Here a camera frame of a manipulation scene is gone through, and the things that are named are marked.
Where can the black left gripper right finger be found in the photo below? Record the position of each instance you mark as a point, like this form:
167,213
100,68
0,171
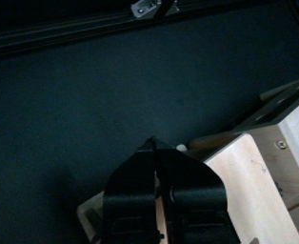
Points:
198,203

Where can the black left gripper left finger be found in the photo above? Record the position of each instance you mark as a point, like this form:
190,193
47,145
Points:
130,197

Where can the wooden toy workbench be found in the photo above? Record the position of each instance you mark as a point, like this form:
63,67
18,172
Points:
258,190

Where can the black aluminium frame rail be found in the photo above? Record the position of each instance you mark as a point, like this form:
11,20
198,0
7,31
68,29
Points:
71,30

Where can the silver corner bracket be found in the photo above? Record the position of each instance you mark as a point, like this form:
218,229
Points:
144,7

